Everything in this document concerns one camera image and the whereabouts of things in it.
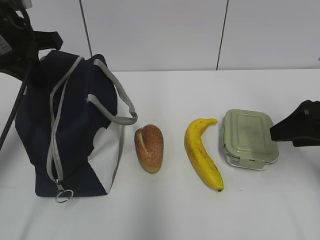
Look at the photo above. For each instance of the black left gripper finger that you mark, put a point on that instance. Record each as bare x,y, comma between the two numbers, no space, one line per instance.
48,40

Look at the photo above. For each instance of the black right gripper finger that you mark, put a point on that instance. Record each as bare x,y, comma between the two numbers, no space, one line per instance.
301,127

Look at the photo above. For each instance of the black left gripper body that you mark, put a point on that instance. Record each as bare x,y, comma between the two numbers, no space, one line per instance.
17,42

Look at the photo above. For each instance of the green lidded glass container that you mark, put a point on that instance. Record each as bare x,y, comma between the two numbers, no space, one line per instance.
246,139

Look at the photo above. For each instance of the navy blue lunch bag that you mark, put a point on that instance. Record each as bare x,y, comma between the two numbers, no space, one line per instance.
71,126

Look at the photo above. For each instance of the yellow banana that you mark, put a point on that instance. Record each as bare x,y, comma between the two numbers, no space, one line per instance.
198,156

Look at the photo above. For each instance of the brown bread roll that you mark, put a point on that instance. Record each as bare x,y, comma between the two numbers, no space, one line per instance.
149,146

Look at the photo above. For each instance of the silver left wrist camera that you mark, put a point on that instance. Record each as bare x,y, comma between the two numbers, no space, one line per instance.
27,4

